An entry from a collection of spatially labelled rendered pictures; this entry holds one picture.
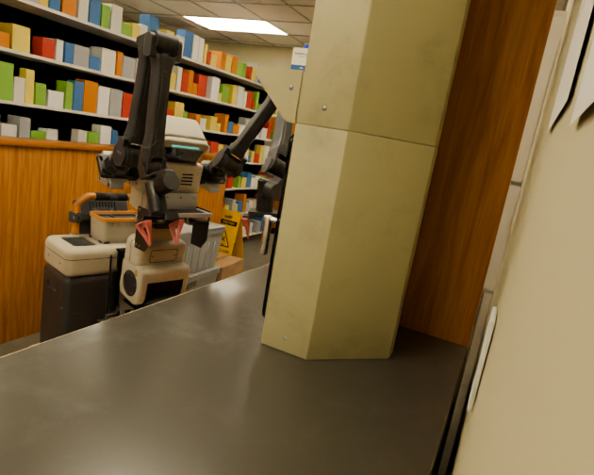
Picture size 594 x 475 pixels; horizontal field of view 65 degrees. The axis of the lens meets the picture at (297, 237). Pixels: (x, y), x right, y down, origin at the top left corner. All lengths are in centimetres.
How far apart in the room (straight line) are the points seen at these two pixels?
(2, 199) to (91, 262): 90
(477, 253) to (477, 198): 13
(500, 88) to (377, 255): 51
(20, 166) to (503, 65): 239
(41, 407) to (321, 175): 60
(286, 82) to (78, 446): 71
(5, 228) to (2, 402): 215
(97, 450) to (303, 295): 47
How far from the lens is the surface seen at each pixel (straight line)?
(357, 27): 94
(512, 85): 124
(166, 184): 148
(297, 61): 108
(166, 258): 196
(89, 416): 79
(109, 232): 216
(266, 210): 155
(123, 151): 166
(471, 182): 123
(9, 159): 287
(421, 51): 98
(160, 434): 75
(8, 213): 292
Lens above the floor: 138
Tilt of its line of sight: 12 degrees down
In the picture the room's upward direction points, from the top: 10 degrees clockwise
